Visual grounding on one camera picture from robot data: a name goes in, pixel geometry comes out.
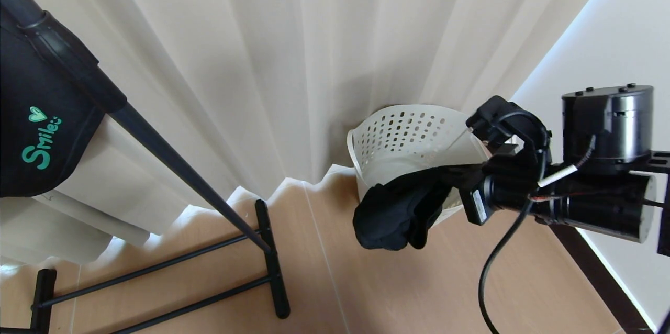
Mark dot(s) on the black garment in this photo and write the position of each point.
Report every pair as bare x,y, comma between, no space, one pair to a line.
392,213

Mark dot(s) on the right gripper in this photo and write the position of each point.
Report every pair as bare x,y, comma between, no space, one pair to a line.
507,192

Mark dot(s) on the black shorts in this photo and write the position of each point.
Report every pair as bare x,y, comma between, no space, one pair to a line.
31,88

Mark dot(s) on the black clothes rack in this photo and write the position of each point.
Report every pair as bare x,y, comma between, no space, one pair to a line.
157,140

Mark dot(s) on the white laundry basket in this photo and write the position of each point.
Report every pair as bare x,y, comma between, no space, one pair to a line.
398,135

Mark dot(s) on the beige curtain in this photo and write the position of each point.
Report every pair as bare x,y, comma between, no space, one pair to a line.
261,62

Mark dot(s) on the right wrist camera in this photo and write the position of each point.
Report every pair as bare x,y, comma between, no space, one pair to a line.
494,117

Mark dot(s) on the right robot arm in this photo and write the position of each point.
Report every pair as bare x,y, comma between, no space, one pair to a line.
607,124

